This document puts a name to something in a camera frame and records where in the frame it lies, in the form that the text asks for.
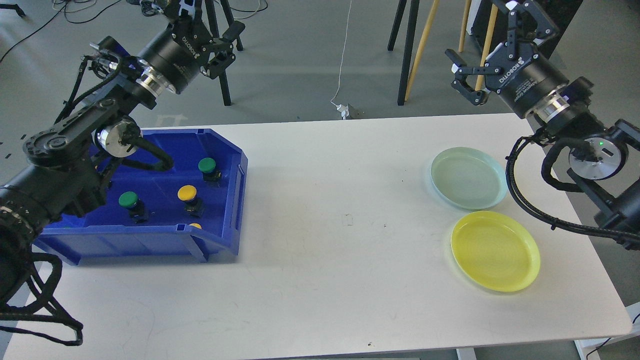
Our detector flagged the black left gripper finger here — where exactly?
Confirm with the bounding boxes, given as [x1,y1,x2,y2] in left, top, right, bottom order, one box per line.
[201,20,246,79]
[171,0,204,32]

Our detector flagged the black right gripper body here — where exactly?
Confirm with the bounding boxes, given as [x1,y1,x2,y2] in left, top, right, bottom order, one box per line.
[484,45,569,119]

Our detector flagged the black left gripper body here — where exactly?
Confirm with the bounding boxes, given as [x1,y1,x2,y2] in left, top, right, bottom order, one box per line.
[137,19,217,94]

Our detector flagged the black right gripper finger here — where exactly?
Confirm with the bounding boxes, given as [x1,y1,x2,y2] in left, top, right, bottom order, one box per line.
[445,48,502,107]
[492,0,560,57]

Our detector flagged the green push button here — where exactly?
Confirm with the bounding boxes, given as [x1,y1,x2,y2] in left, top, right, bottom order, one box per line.
[198,157,222,187]
[118,191,149,224]

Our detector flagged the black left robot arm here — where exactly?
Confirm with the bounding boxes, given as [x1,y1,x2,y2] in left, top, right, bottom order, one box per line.
[1,0,246,347]

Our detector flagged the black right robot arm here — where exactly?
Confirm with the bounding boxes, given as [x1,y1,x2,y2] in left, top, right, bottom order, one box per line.
[445,0,640,250]

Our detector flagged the light green plate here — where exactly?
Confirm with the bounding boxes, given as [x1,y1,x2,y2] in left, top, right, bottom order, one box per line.
[429,146,508,211]

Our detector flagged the yellow plate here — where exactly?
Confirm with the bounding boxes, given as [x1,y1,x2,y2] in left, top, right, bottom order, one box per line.
[450,210,541,293]

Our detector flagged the black cabinet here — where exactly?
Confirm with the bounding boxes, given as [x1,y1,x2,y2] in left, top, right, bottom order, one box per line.
[466,0,583,59]

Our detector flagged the black tripod left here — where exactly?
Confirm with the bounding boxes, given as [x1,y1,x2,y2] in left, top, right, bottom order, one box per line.
[204,0,245,106]

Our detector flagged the wooden stand legs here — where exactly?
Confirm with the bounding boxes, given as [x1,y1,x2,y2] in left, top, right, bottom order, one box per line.
[399,0,499,105]

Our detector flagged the black tripod legs right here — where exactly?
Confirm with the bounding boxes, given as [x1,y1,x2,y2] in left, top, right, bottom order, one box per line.
[387,0,420,106]

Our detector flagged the blue plastic bin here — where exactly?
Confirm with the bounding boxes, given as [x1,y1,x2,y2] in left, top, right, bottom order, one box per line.
[34,129,249,265]

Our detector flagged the white cable with plug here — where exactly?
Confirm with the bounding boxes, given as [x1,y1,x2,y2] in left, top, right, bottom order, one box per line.
[330,0,355,121]

